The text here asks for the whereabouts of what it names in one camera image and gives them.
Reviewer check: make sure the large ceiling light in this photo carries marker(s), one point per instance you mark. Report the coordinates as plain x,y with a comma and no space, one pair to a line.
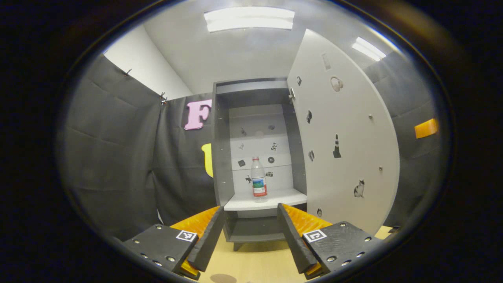
249,19

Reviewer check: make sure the white cabinet shelf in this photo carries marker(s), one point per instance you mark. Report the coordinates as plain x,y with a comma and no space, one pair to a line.
243,202

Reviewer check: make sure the beige cabinet door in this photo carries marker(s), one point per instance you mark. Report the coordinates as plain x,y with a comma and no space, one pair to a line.
353,118

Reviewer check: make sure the grey cabinet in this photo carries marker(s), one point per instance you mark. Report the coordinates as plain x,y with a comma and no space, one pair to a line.
220,157

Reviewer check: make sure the metal door hinge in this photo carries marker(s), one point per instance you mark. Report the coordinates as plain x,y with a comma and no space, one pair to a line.
292,94

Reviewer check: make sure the clear plastic bottle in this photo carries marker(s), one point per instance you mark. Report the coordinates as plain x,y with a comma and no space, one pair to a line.
259,184

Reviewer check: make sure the black backdrop cloth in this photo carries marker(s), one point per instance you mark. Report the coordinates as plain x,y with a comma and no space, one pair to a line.
118,157

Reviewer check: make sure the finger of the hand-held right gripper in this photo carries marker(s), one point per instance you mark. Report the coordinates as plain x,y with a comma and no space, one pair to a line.
426,128

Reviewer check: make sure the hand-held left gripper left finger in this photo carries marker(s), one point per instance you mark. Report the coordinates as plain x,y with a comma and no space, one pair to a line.
212,239

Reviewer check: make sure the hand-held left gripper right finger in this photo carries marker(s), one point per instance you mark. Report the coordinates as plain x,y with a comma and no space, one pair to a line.
292,243

